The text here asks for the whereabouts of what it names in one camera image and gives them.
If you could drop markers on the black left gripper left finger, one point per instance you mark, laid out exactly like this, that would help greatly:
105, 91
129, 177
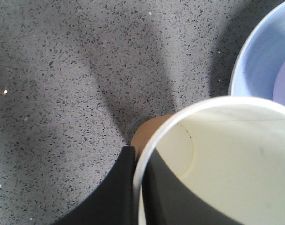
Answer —
111, 203

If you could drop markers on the light blue plate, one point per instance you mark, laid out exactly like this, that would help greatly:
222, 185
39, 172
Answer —
261, 57

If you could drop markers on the purple plastic bowl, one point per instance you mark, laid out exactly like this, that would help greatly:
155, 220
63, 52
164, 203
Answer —
279, 86

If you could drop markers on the brown paper cup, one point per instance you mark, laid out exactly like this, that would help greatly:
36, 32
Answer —
228, 151

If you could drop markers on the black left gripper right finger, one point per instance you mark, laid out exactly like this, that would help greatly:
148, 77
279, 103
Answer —
168, 202

